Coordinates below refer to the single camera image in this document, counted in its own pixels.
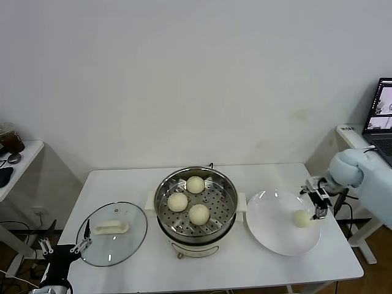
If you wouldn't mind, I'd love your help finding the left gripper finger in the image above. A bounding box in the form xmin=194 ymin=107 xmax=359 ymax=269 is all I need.
xmin=69 ymin=219 xmax=93 ymax=254
xmin=38 ymin=219 xmax=58 ymax=255

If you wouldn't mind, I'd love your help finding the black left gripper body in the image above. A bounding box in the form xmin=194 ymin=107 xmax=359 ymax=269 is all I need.
xmin=45 ymin=244 xmax=79 ymax=281

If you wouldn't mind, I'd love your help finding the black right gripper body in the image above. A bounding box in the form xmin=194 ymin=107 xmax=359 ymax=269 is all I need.
xmin=309 ymin=179 xmax=330 ymax=209

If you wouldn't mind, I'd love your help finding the steamed white baozi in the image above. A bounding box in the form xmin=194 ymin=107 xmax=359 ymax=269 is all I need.
xmin=167 ymin=192 xmax=189 ymax=213
xmin=186 ymin=176 xmax=205 ymax=194
xmin=188 ymin=204 xmax=211 ymax=226
xmin=293 ymin=209 xmax=315 ymax=228

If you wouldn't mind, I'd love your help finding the glass lid with white handle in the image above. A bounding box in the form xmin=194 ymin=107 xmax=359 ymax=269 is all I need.
xmin=76 ymin=201 xmax=149 ymax=268

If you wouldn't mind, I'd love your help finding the white round plate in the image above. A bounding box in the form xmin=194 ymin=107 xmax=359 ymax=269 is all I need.
xmin=246 ymin=190 xmax=322 ymax=257

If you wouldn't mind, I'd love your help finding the white side table under laptop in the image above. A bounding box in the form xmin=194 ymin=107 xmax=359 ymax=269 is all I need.
xmin=336 ymin=124 xmax=392 ymax=266

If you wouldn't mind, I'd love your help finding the black computer mouse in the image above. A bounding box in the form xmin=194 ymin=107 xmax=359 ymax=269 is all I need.
xmin=0 ymin=167 xmax=15 ymax=188

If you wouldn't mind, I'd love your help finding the dark grey open laptop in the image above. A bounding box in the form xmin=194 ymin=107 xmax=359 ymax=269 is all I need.
xmin=361 ymin=78 xmax=392 ymax=168

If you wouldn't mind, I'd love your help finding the white side table under cup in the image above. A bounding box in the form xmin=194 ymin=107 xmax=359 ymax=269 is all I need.
xmin=0 ymin=140 xmax=45 ymax=278

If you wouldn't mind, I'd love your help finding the white electric cooker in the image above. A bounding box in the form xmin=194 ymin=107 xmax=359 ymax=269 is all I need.
xmin=145 ymin=191 xmax=248 ymax=260

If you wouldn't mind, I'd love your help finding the plastic cup of iced coffee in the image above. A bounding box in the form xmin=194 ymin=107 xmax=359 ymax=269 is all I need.
xmin=0 ymin=122 xmax=26 ymax=154

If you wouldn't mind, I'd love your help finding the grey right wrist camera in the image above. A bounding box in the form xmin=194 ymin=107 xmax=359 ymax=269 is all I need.
xmin=301 ymin=176 xmax=319 ymax=193

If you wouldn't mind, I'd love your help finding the black cable with adapter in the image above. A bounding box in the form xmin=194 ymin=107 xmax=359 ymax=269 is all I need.
xmin=333 ymin=188 xmax=355 ymax=243

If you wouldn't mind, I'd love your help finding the black floor cable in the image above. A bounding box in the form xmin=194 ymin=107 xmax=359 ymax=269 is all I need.
xmin=0 ymin=220 xmax=40 ymax=243

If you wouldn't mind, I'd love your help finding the white floor cable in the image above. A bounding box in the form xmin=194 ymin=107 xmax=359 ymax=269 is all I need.
xmin=0 ymin=269 xmax=36 ymax=288

